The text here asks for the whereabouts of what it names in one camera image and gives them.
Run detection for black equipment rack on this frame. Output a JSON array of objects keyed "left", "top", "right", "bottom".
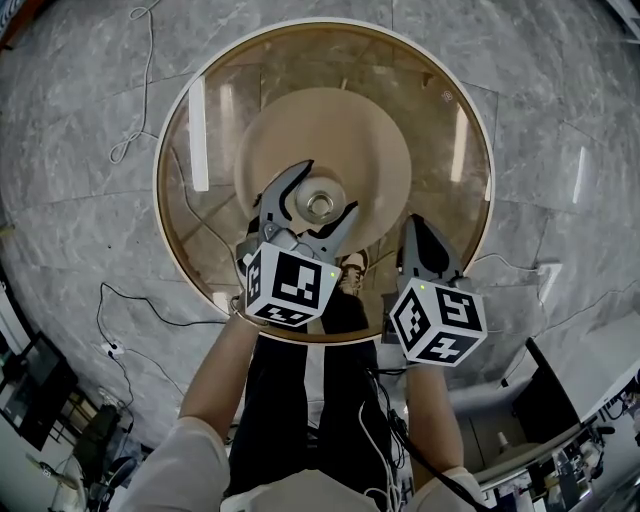
[{"left": 0, "top": 331, "right": 80, "bottom": 452}]

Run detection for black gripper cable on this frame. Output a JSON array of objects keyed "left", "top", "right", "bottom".
[{"left": 366, "top": 366, "right": 482, "bottom": 507}]

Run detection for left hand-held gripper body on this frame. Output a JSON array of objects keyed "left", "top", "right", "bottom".
[{"left": 234, "top": 218, "right": 343, "bottom": 330}]

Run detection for person's white shirt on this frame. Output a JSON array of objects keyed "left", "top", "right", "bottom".
[{"left": 116, "top": 414, "right": 502, "bottom": 512}]

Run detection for cluttered grey desk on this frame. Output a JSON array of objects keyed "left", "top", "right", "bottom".
[{"left": 469, "top": 368, "right": 640, "bottom": 512}]

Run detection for round glass table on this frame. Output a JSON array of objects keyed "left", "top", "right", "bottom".
[{"left": 151, "top": 16, "right": 497, "bottom": 347}]

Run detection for black monitor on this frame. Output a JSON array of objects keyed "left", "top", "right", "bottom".
[{"left": 511, "top": 336, "right": 584, "bottom": 447}]

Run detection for person's black trousers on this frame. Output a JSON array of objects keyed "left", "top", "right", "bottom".
[{"left": 226, "top": 287, "right": 412, "bottom": 497}]

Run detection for person's left forearm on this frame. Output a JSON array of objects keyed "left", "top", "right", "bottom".
[{"left": 178, "top": 312, "right": 262, "bottom": 442}]

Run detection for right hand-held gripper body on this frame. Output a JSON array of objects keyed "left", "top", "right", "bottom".
[{"left": 389, "top": 264, "right": 489, "bottom": 369}]

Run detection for person's right forearm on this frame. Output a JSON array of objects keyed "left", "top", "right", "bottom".
[{"left": 403, "top": 363, "right": 465, "bottom": 475}]

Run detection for white floor cable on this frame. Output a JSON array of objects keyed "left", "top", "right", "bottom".
[{"left": 108, "top": 0, "right": 162, "bottom": 165}]

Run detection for thin silver wrist bangle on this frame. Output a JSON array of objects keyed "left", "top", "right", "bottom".
[{"left": 228, "top": 294, "right": 272, "bottom": 330}]

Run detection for black floor cable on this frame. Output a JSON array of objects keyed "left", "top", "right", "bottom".
[{"left": 95, "top": 281, "right": 227, "bottom": 397}]

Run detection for thin white cable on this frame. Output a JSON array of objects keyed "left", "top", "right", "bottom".
[{"left": 356, "top": 398, "right": 402, "bottom": 512}]

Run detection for person's beige shoe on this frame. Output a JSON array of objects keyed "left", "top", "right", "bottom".
[{"left": 336, "top": 249, "right": 372, "bottom": 297}]

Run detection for clear bottle with gold cap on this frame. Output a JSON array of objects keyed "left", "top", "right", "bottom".
[{"left": 294, "top": 174, "right": 349, "bottom": 227}]

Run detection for white power strip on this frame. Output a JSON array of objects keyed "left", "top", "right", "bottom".
[{"left": 536, "top": 261, "right": 562, "bottom": 307}]

